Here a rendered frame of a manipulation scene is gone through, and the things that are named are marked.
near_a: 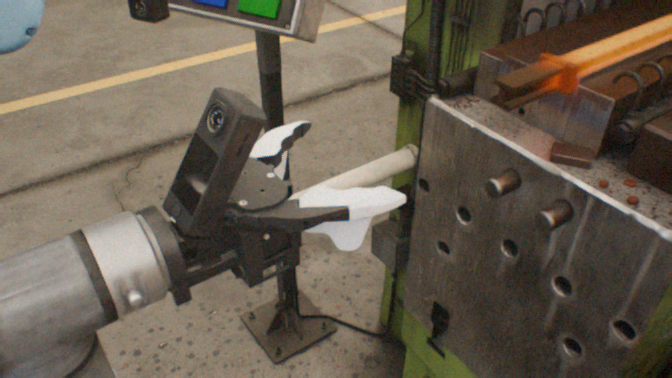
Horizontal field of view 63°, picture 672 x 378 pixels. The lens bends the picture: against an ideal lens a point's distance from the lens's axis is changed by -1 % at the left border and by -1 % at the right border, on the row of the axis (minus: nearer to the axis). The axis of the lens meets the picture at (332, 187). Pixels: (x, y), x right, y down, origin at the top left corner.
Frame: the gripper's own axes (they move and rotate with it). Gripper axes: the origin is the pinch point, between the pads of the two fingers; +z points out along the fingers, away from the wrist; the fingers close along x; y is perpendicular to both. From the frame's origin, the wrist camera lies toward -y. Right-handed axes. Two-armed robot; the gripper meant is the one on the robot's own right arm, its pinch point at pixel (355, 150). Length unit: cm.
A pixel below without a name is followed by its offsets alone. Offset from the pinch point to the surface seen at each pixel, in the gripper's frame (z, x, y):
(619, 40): 42.8, -0.1, -0.6
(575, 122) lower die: 30.7, 3.8, 5.6
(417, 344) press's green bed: 25, -11, 60
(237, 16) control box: 11.3, -46.5, 3.5
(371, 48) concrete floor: 166, -200, 101
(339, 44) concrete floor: 154, -215, 101
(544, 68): 27.1, 0.2, -1.0
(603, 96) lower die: 30.7, 6.1, 1.1
